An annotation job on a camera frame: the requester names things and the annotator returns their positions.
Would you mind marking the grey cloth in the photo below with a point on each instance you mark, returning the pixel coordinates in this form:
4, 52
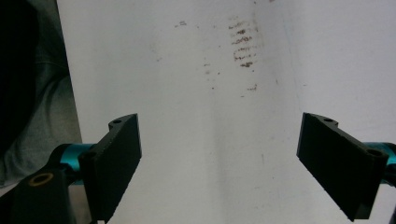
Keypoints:
53, 121

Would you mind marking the dark cloth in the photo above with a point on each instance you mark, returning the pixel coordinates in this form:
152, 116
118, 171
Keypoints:
17, 68

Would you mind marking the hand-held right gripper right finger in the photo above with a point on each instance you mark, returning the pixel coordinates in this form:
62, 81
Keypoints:
339, 165

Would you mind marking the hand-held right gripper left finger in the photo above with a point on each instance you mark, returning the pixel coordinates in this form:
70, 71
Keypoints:
112, 168

